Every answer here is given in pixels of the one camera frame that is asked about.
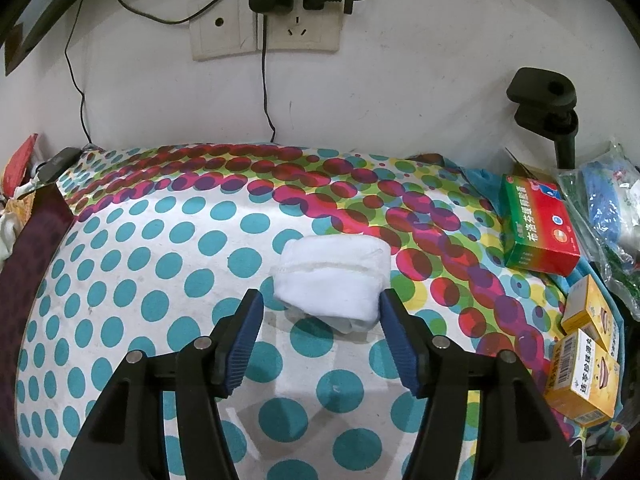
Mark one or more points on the red bag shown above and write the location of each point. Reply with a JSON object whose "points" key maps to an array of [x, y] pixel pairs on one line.
{"points": [[20, 162]]}

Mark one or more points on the black clamp mount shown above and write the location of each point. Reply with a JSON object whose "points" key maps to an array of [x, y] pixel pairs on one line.
{"points": [[542, 92]]}

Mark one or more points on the yellow medicine box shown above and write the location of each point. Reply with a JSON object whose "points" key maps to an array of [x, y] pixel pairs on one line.
{"points": [[582, 380], [592, 310]]}

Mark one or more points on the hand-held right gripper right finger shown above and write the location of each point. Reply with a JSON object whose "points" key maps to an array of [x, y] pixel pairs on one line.
{"points": [[400, 345]]}

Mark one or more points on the red and green medicine box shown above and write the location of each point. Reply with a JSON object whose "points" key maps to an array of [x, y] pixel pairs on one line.
{"points": [[540, 225]]}

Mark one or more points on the white cloth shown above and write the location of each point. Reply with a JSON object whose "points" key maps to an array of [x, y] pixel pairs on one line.
{"points": [[330, 280]]}

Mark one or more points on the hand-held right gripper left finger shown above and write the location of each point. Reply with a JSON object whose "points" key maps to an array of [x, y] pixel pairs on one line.
{"points": [[245, 340]]}

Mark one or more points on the purple box with gold lining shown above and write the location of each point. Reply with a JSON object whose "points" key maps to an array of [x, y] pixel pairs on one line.
{"points": [[35, 240]]}

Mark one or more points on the black phone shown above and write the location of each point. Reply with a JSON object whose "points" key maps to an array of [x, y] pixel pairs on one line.
{"points": [[57, 165]]}

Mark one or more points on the polka dot tablecloth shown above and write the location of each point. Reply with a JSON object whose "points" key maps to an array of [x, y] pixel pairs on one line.
{"points": [[175, 285]]}

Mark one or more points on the beige wall socket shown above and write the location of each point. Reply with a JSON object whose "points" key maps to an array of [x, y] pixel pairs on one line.
{"points": [[220, 30]]}

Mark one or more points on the clear plastic bag blue contents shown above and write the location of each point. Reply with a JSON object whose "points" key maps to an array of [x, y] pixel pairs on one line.
{"points": [[610, 210]]}

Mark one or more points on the dark monitor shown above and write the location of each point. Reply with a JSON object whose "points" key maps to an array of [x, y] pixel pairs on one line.
{"points": [[50, 10]]}

